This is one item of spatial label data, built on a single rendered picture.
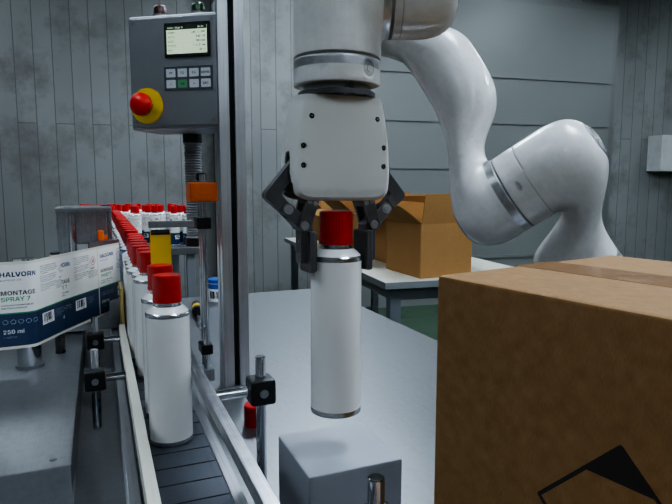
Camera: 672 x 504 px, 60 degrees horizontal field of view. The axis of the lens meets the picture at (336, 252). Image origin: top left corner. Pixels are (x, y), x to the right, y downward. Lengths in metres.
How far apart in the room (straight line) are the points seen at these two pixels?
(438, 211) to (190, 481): 2.06
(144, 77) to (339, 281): 0.63
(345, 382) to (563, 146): 0.47
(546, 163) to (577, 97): 5.84
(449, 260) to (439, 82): 1.78
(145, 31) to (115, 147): 4.21
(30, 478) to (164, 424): 0.15
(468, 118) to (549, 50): 5.67
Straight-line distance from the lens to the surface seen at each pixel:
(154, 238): 0.91
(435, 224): 2.59
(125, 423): 0.84
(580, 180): 0.87
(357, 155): 0.56
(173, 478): 0.68
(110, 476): 0.82
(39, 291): 1.11
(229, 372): 1.05
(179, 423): 0.74
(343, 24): 0.55
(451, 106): 0.91
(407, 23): 0.58
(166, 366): 0.72
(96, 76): 5.35
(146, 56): 1.08
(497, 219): 0.88
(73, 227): 1.33
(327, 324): 0.56
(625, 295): 0.42
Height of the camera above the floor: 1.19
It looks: 7 degrees down
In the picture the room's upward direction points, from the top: straight up
